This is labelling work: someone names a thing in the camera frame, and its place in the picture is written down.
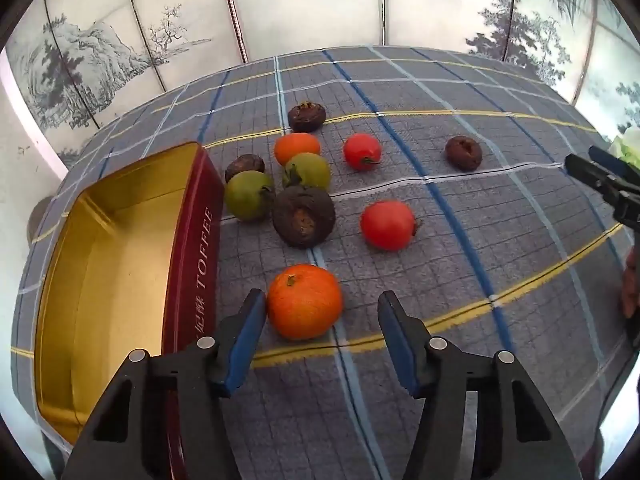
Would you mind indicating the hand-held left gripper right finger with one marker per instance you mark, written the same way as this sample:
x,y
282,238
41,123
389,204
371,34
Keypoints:
x,y
400,345

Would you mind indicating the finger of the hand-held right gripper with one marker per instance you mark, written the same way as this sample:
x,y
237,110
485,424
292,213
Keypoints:
x,y
595,172
615,164

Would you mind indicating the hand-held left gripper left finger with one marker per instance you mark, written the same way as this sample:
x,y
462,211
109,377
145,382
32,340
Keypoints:
x,y
247,345

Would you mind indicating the large orange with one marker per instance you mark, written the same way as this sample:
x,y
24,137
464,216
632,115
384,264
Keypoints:
x,y
305,302

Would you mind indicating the large red tomato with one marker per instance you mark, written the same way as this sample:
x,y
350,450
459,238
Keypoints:
x,y
387,225

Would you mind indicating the small dark brown fruit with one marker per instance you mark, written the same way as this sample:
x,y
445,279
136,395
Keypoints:
x,y
306,116
463,152
244,165

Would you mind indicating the large dark brown fruit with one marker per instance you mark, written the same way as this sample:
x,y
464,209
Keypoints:
x,y
303,216

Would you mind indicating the red and gold tin box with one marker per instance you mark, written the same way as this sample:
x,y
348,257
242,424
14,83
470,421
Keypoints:
x,y
115,260

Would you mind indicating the small red tomato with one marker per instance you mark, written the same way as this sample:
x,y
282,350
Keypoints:
x,y
361,151

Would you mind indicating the small orange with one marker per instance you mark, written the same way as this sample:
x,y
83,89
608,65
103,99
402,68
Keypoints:
x,y
297,148

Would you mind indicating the person's right hand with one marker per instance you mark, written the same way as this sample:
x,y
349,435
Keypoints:
x,y
631,287

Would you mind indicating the green round fruit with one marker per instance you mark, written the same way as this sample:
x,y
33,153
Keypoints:
x,y
310,170
247,196

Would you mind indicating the painted folding screen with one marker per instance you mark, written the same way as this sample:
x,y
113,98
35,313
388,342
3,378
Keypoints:
x,y
310,5

